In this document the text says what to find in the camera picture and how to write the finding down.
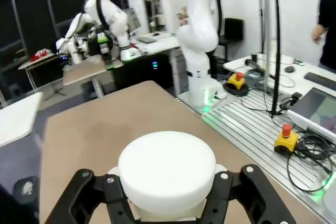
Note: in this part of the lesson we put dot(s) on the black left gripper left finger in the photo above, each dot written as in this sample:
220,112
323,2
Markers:
86,197

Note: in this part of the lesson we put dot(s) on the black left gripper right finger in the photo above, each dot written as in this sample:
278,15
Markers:
244,197

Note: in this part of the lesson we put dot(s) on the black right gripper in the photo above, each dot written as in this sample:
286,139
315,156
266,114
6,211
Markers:
93,48

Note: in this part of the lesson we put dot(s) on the white round cap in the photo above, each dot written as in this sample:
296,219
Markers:
168,166

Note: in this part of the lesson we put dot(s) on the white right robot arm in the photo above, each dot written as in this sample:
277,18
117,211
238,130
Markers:
197,32

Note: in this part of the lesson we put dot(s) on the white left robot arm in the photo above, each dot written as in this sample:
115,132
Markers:
331,200

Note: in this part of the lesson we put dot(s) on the bare hand of bystander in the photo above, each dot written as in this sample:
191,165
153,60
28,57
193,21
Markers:
319,33

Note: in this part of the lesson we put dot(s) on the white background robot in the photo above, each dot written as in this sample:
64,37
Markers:
130,53

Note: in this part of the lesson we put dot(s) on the brown background table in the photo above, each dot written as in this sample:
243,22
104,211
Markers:
84,73

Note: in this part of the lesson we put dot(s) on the black cabinet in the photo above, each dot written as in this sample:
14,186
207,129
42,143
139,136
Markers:
141,72

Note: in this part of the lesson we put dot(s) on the grey laptop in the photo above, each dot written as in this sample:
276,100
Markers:
147,39

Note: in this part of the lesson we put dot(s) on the white office desk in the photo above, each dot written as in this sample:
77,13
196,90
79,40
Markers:
162,44

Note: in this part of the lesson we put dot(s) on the red plastic items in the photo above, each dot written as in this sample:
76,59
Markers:
40,54

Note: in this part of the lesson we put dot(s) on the grey folding table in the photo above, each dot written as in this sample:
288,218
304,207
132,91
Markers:
39,62

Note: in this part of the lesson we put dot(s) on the yellow emergency stop button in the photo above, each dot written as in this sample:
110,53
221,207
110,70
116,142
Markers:
286,142
235,83

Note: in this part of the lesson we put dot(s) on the white rounded table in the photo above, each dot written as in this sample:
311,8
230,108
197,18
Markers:
15,119

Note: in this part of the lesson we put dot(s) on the black webcam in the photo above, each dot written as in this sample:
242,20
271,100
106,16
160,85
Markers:
296,95

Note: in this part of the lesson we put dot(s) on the white framed monitor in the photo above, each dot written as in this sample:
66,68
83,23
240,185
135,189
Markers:
315,106

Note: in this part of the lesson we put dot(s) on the grey tape roll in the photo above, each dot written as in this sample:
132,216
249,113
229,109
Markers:
253,75

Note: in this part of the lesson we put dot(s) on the black office chair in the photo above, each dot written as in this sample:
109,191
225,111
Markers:
233,28

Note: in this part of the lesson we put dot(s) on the white operator desk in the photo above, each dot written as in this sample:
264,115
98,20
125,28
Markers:
299,77

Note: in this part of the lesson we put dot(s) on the black cylindrical tool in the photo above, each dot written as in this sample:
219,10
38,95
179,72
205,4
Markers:
253,64

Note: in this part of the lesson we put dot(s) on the black computer mouse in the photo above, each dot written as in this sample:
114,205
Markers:
289,69

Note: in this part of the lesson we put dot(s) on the black keyboard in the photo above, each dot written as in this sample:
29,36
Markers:
320,79

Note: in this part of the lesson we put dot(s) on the black stand pole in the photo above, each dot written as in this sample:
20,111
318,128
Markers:
276,51

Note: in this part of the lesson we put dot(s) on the standing person black sweater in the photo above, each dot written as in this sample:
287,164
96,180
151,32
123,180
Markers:
328,11

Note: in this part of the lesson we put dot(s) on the slotted aluminium base plate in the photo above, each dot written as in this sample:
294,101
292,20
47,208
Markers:
249,129

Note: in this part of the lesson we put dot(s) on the silver aluminium frame post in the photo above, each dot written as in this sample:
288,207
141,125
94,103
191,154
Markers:
265,24

